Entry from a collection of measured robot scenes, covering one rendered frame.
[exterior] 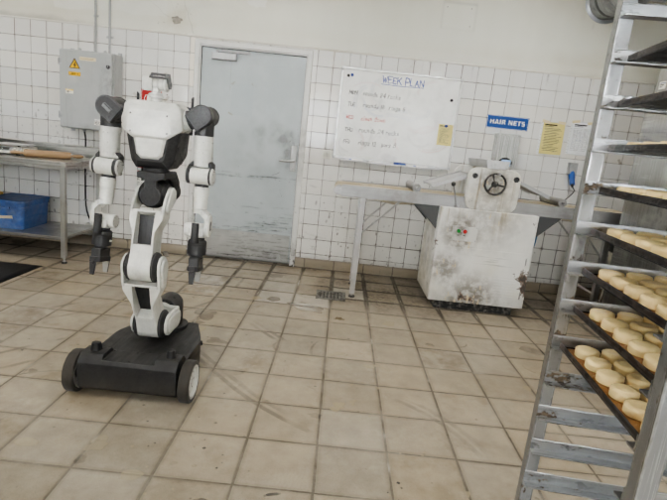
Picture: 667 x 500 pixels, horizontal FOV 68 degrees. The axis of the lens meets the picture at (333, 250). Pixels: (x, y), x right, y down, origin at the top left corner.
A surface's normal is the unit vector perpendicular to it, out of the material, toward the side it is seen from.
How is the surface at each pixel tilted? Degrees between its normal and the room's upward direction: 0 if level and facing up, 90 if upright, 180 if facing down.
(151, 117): 90
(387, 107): 90
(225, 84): 90
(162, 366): 45
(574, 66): 90
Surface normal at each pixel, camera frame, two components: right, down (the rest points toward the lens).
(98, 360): 0.06, -0.53
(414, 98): -0.02, 0.21
